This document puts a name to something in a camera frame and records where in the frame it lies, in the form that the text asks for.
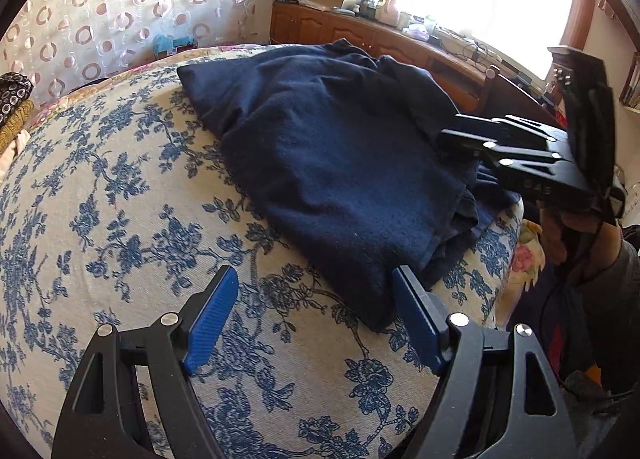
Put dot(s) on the blue floral cover cloth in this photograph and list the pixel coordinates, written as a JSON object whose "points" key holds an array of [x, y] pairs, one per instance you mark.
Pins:
{"points": [[125, 189]]}

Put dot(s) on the pale folded cloth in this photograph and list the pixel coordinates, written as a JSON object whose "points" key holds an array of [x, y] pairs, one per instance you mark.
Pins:
{"points": [[12, 155]]}

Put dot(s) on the white jug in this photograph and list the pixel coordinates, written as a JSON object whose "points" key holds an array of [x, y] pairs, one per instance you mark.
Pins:
{"points": [[389, 10]]}

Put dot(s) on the rose patterned blanket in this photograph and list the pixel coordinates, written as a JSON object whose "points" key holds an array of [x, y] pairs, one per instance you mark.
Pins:
{"points": [[525, 254]]}

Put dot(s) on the person's right forearm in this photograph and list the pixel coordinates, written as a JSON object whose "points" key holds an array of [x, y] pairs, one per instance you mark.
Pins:
{"points": [[615, 299]]}

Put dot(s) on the wooden cabinet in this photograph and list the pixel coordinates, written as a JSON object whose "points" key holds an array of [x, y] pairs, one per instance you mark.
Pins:
{"points": [[350, 31]]}

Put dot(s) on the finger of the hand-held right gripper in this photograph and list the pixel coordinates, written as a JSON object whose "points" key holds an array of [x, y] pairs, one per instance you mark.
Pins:
{"points": [[460, 139], [515, 126]]}

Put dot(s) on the reddish brown curtain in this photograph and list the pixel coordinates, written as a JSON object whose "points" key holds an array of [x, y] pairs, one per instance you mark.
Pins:
{"points": [[580, 14]]}

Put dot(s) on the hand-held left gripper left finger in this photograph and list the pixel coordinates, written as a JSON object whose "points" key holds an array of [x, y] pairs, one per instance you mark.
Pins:
{"points": [[212, 314]]}

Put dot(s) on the wall shelf with books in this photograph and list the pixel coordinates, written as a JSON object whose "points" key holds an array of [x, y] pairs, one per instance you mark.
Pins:
{"points": [[631, 89]]}

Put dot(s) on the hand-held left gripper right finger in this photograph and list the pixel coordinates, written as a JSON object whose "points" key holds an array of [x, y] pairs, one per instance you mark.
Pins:
{"points": [[417, 319]]}

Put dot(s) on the olive gold cloth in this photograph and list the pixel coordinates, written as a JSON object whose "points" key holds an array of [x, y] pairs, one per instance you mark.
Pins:
{"points": [[15, 128]]}

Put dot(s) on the person's right hand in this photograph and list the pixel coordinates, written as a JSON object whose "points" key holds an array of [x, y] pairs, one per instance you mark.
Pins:
{"points": [[555, 239]]}

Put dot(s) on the navy t-shirt with orange print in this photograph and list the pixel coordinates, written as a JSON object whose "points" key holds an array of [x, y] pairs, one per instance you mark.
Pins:
{"points": [[325, 154]]}

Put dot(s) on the white plastic bag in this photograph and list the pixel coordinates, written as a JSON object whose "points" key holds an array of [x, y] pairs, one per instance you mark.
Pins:
{"points": [[416, 33]]}

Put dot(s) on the small teal object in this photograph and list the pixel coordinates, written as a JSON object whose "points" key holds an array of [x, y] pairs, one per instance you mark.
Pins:
{"points": [[170, 43]]}

